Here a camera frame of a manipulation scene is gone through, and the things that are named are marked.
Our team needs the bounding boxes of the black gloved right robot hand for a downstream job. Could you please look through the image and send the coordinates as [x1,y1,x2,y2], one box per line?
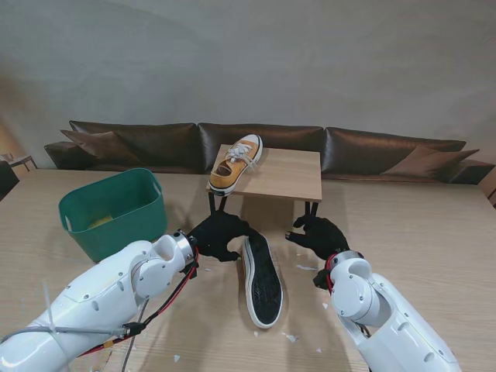
[284,216,350,262]

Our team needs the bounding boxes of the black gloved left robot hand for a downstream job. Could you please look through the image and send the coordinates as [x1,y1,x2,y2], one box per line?
[188,212,265,263]

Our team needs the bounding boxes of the yellow canvas sneaker white laces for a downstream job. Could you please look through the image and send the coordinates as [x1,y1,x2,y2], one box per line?
[208,133,264,197]
[241,231,286,330]

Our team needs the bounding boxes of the wooden brush pale bristles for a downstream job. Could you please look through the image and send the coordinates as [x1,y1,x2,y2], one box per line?
[87,211,116,230]

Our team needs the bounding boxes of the small wooden table black legs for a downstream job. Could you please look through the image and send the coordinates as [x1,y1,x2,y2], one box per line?
[205,143,323,225]

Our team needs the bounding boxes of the green plastic basket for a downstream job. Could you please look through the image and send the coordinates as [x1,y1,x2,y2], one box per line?
[57,167,169,264]

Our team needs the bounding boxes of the dark brown leather sofa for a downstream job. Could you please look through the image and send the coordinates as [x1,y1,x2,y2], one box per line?
[43,119,496,186]

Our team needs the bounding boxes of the brown leather cushion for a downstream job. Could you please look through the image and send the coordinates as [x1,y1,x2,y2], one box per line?
[381,145,481,177]
[60,129,143,164]

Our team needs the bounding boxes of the small wooden side table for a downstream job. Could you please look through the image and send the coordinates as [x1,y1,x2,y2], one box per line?
[0,153,39,171]

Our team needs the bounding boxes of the red cable on right arm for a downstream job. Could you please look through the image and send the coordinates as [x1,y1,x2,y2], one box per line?
[324,255,336,296]

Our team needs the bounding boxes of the red cable on arm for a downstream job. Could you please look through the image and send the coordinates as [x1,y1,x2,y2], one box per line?
[77,246,201,357]
[324,255,336,296]

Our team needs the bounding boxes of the red cable on left arm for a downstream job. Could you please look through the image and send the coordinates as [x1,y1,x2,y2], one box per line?
[77,246,201,357]

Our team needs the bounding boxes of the grey cable on left arm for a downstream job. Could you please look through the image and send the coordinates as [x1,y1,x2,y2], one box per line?
[122,300,150,369]

